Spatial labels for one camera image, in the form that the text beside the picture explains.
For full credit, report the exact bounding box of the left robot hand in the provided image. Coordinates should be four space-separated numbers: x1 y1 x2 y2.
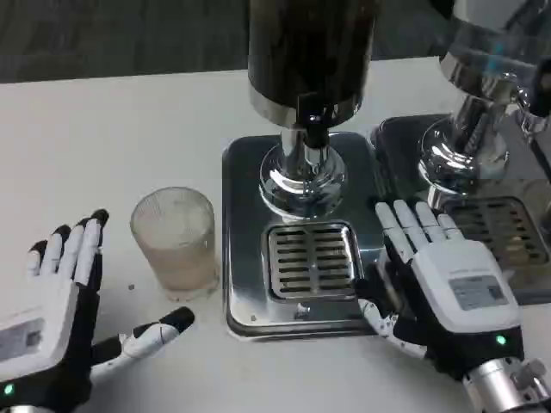
0 209 195 408

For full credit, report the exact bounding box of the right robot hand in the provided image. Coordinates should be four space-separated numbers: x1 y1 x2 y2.
353 200 525 379

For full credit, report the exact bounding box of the steel drip grid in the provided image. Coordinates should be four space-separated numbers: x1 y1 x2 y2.
443 196 551 267
262 220 363 303

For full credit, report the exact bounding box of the steel base tray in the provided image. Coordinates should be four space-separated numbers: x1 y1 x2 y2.
368 113 551 307
220 131 389 343

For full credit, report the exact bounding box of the clear ribbed glass cup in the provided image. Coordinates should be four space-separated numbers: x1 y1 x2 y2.
129 186 219 303

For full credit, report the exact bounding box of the black dispenser tap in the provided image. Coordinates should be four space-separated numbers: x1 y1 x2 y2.
296 91 333 151
530 57 551 118

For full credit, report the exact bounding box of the drink dispenser with steel bowl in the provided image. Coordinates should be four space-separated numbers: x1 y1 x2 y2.
418 0 551 208

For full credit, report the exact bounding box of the drink dispenser with dark tank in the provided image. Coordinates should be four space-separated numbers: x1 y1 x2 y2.
246 0 379 221

